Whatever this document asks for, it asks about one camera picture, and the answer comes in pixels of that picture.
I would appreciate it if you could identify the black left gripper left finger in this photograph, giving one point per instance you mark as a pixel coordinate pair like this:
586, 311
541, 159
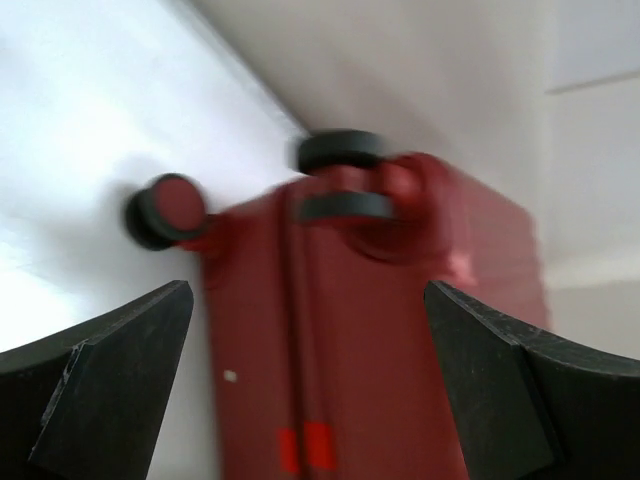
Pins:
88, 402

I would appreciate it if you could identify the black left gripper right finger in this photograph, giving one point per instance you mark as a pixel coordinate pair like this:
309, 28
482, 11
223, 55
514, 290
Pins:
527, 403

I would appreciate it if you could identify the red hard-shell suitcase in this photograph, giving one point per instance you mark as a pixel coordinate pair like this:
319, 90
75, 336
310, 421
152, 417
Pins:
322, 357

